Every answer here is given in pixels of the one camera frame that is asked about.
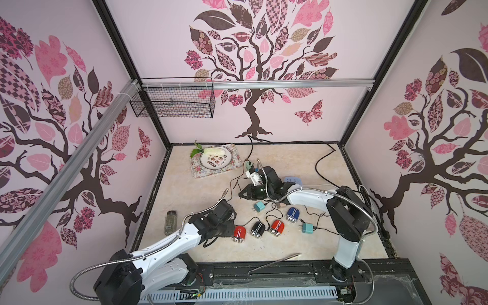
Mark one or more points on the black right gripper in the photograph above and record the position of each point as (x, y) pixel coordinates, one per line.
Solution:
(255, 189)

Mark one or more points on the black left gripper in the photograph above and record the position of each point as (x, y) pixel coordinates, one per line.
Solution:
(229, 232)

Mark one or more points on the teal charger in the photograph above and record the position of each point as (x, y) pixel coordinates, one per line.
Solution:
(259, 206)
(307, 228)

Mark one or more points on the red shaver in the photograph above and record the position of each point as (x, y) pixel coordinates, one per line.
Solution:
(239, 234)
(277, 227)

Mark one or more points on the blue shaver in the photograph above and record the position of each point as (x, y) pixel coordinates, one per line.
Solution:
(293, 215)

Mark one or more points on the black shaver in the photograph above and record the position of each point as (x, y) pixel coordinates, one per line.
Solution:
(258, 229)

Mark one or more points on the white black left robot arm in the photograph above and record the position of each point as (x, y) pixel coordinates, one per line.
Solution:
(125, 278)

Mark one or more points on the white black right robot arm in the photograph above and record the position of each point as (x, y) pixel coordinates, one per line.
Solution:
(352, 218)

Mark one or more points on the light blue round socket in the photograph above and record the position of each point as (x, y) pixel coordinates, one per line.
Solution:
(294, 180)

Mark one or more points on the white power strip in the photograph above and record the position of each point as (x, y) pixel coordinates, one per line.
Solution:
(249, 166)

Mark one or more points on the glass spice jar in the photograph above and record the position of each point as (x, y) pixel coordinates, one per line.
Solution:
(170, 222)

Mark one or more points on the white patterned plate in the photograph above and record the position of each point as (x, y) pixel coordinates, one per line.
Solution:
(216, 162)

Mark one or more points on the white flower with leaves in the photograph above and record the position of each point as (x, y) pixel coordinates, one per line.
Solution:
(199, 149)

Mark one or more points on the aluminium rail back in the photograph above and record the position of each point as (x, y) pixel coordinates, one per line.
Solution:
(237, 85)

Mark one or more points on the aluminium rail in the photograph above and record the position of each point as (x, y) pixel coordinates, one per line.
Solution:
(23, 235)
(237, 85)

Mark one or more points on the black wire basket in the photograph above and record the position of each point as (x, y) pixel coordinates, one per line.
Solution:
(180, 97)

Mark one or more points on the white slotted cable duct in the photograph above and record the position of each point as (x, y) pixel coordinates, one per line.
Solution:
(243, 295)

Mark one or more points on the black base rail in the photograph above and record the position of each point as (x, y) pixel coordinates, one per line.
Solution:
(318, 271)

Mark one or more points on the aluminium rail left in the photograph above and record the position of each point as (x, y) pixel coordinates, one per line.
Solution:
(23, 235)

